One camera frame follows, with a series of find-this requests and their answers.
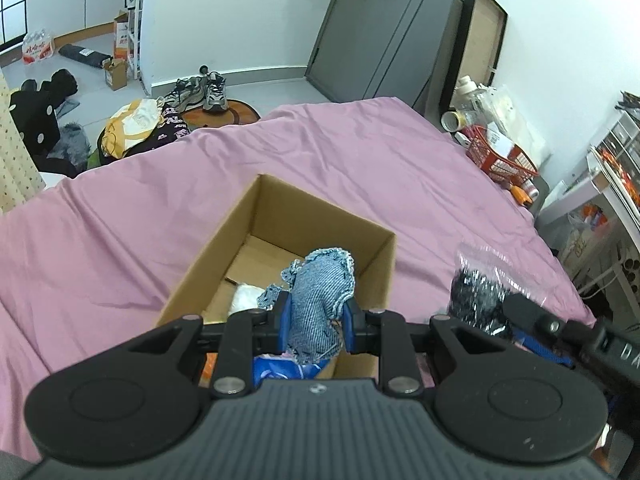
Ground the grey sneaker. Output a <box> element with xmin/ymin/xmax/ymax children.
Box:
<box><xmin>202</xmin><ymin>72</ymin><xmax>230</xmax><ymax>112</ymax></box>
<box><xmin>162</xmin><ymin>77</ymin><xmax>206</xmax><ymax>112</ymax></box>

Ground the beige dotted cloth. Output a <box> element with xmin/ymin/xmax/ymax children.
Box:
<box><xmin>0</xmin><ymin>70</ymin><xmax>47</xmax><ymax>214</ymax></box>

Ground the brown cardboard box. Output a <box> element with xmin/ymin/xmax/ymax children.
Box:
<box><xmin>157</xmin><ymin>174</ymin><xmax>397</xmax><ymax>392</ymax></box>

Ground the red plastic basket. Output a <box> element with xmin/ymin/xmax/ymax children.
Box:
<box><xmin>465</xmin><ymin>125</ymin><xmax>542</xmax><ymax>184</ymax></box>

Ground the small open cardboard box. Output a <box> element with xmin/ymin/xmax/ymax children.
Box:
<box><xmin>102</xmin><ymin>57</ymin><xmax>129</xmax><ymax>92</ymax></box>

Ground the grey desk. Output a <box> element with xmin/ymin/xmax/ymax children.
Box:
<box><xmin>535</xmin><ymin>147</ymin><xmax>640</xmax><ymax>281</ymax></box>

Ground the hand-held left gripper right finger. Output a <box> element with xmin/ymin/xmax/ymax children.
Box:
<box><xmin>342</xmin><ymin>299</ymin><xmax>506</xmax><ymax>397</ymax></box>

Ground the tall printed cardboard box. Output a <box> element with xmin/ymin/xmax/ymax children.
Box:
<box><xmin>112</xmin><ymin>10</ymin><xmax>134</xmax><ymax>62</ymax></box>

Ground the grey drawer organizer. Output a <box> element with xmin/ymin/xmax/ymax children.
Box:
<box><xmin>602</xmin><ymin>109</ymin><xmax>640</xmax><ymax>162</ymax></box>

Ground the blue tissue pack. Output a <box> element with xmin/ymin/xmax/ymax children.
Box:
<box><xmin>252</xmin><ymin>352</ymin><xmax>337</xmax><ymax>387</ymax></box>

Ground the frayed denim cloth patch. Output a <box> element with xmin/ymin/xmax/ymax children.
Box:
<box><xmin>257</xmin><ymin>247</ymin><xmax>359</xmax><ymax>364</ymax></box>

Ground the framed brown board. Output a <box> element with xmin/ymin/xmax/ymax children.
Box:
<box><xmin>440</xmin><ymin>0</ymin><xmax>509</xmax><ymax>112</ymax></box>

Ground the grey fluffy cloth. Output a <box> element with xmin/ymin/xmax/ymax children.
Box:
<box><xmin>46</xmin><ymin>122</ymin><xmax>92</xmax><ymax>177</ymax></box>

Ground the black printed cloth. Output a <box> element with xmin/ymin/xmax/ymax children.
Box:
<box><xmin>97</xmin><ymin>105</ymin><xmax>194</xmax><ymax>164</ymax></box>

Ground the black polka dot garment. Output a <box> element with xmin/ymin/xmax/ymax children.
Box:
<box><xmin>9</xmin><ymin>69</ymin><xmax>79</xmax><ymax>155</ymax></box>

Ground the white storage rack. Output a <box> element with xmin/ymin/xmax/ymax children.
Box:
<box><xmin>122</xmin><ymin>0</ymin><xmax>152</xmax><ymax>85</ymax></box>

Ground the printed plastic bag under desk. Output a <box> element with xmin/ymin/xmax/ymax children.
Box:
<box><xmin>554</xmin><ymin>209</ymin><xmax>602</xmax><ymax>272</ymax></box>

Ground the grey door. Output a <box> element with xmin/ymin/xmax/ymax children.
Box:
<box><xmin>305</xmin><ymin>0</ymin><xmax>477</xmax><ymax>107</ymax></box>

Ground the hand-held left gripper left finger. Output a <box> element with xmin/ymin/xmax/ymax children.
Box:
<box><xmin>127</xmin><ymin>290</ymin><xmax>293</xmax><ymax>397</ymax></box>

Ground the round brown mat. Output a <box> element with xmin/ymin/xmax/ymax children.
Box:
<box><xmin>177</xmin><ymin>98</ymin><xmax>262</xmax><ymax>129</ymax></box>

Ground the small orange box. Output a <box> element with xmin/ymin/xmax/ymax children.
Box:
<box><xmin>509</xmin><ymin>184</ymin><xmax>540</xmax><ymax>207</ymax></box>

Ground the white crumpled plastic bag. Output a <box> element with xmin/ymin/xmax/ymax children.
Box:
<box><xmin>480</xmin><ymin>87</ymin><xmax>552</xmax><ymax>162</ymax></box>

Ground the water bottle pack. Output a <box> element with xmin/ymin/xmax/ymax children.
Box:
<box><xmin>21</xmin><ymin>30</ymin><xmax>56</xmax><ymax>67</ymax></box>

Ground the pink bedsheet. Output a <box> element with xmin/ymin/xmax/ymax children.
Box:
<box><xmin>0</xmin><ymin>97</ymin><xmax>599</xmax><ymax>462</ymax></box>

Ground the dark flat bag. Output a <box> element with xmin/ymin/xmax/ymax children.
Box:
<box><xmin>57</xmin><ymin>44</ymin><xmax>114</xmax><ymax>69</ymax></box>

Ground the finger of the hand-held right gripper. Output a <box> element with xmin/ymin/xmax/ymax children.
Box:
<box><xmin>502</xmin><ymin>292</ymin><xmax>567</xmax><ymax>347</ymax></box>
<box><xmin>520</xmin><ymin>338</ymin><xmax>574</xmax><ymax>369</ymax></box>

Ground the clear plastic bottle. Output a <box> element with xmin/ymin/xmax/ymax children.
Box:
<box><xmin>452</xmin><ymin>75</ymin><xmax>497</xmax><ymax>112</ymax></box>

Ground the yellow white bag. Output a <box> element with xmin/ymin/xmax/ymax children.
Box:
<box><xmin>100</xmin><ymin>100</ymin><xmax>164</xmax><ymax>162</ymax></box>

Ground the white cloth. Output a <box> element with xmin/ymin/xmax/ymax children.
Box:
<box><xmin>229</xmin><ymin>282</ymin><xmax>269</xmax><ymax>317</ymax></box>

